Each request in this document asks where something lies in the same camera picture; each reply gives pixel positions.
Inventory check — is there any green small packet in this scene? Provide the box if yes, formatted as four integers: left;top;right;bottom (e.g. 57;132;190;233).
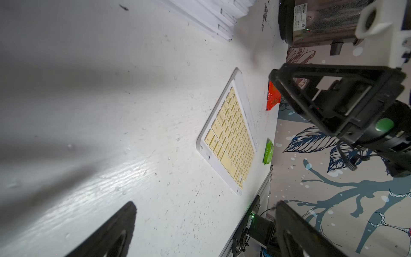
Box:
263;139;274;165

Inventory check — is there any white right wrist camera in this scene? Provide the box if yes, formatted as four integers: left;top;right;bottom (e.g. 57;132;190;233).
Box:
355;1;411;69

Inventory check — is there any steel rice cooker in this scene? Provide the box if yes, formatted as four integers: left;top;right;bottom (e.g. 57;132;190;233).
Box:
278;0;372;56

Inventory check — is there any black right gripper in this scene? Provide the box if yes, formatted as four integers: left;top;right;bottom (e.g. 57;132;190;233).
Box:
269;64;411;178

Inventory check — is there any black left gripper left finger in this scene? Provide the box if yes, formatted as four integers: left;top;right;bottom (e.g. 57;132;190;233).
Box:
67;201;137;257

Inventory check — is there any red small packet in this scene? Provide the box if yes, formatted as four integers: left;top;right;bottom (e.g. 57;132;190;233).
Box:
266;81;281;111

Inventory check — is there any green keyboard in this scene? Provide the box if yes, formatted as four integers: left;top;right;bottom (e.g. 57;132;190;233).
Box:
162;0;256;42

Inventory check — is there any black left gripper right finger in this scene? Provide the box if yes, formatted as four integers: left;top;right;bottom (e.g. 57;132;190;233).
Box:
276;201;345;257

